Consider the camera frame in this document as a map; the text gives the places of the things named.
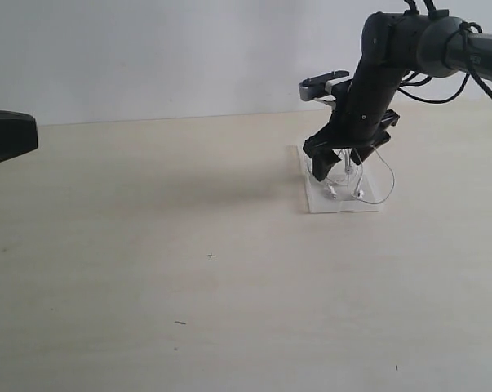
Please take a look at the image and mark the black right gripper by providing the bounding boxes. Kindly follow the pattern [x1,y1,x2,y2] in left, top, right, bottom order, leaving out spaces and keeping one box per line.
[304,60,401,182]

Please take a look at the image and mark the clear plastic open case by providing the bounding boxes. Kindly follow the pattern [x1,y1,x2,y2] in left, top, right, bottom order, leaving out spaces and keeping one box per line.
[295,146,389,214]

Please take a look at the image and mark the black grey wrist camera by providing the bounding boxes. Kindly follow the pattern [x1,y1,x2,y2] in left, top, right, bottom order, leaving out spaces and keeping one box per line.
[299,70,349,102]

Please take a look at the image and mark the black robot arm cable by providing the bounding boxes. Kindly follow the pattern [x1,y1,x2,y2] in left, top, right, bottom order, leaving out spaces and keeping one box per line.
[398,0,492,111]

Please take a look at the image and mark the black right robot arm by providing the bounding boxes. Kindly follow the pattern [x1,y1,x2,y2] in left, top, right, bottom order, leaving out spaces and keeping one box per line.
[299,10,492,181]

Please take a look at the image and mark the white wired earphones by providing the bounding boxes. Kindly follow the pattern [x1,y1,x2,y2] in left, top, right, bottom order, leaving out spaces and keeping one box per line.
[321,146,396,205]

